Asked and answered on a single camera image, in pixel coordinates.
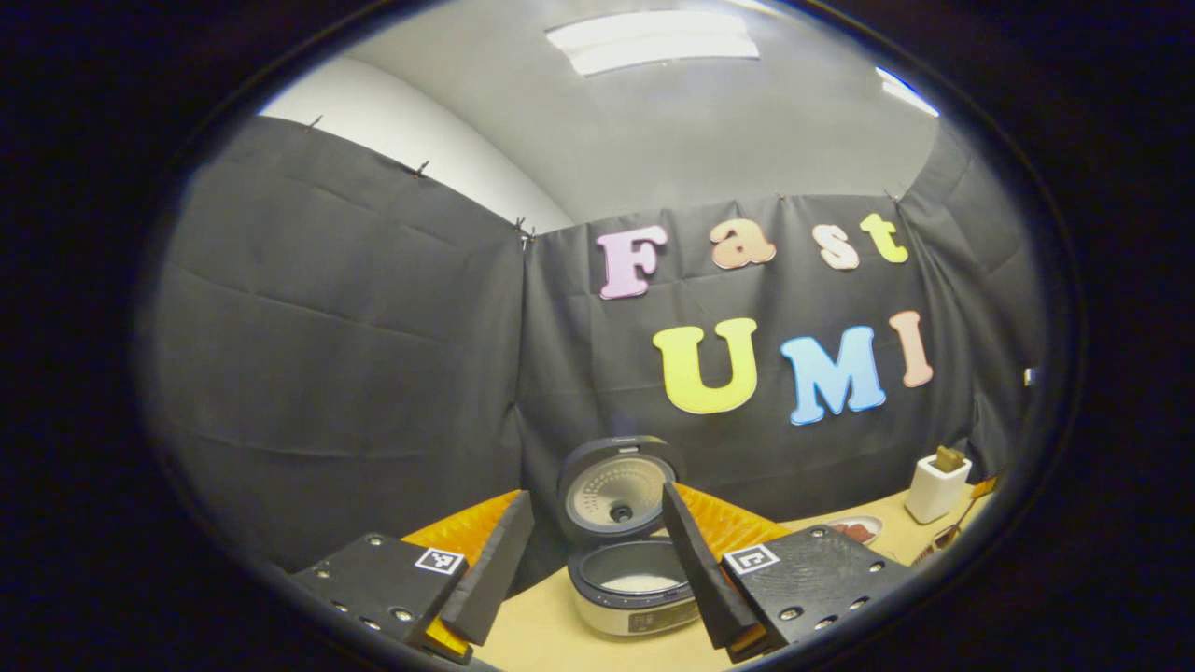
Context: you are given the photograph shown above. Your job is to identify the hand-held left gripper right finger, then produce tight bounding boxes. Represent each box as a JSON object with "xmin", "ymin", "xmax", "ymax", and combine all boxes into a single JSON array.
[{"xmin": 661, "ymin": 482, "xmax": 916, "ymax": 664}]

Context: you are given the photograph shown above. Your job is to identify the ceiling light panel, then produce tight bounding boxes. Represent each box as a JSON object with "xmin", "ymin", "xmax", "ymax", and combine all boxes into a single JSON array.
[
  {"xmin": 545, "ymin": 9, "xmax": 762, "ymax": 77},
  {"xmin": 876, "ymin": 65, "xmax": 940, "ymax": 119}
]

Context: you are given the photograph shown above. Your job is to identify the white chopstick holder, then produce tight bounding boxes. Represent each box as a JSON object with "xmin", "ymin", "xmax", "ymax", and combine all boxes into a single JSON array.
[{"xmin": 904, "ymin": 454, "xmax": 973, "ymax": 525}]

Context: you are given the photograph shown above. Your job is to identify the white round plate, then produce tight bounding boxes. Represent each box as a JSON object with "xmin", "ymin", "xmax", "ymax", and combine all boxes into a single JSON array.
[{"xmin": 826, "ymin": 515, "xmax": 884, "ymax": 547}]

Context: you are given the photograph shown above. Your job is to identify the grey rice cooker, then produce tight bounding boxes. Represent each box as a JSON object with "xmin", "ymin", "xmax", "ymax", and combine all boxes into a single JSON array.
[{"xmin": 557, "ymin": 435, "xmax": 703, "ymax": 639}]

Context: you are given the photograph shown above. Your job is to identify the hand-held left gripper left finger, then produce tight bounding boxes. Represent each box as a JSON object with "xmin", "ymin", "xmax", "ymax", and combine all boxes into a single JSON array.
[{"xmin": 289, "ymin": 489, "xmax": 535, "ymax": 665}]

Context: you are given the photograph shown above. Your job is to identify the dark wooden spoon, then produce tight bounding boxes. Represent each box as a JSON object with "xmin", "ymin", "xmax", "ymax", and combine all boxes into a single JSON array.
[{"xmin": 913, "ymin": 495, "xmax": 989, "ymax": 567}]

